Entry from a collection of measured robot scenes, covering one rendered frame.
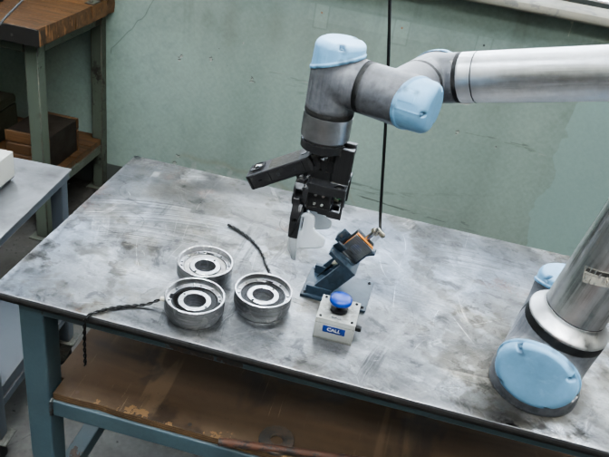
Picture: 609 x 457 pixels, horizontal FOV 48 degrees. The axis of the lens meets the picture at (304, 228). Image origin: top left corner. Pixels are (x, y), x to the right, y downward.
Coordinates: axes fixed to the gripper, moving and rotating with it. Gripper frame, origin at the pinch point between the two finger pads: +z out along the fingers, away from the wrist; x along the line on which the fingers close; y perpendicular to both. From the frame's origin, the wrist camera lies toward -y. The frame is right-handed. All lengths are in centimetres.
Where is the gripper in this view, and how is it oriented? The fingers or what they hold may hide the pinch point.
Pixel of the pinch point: (293, 244)
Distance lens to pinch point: 114.8
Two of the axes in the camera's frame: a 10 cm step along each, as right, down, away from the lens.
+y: 9.7, 2.3, -1.1
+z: -1.4, 8.5, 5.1
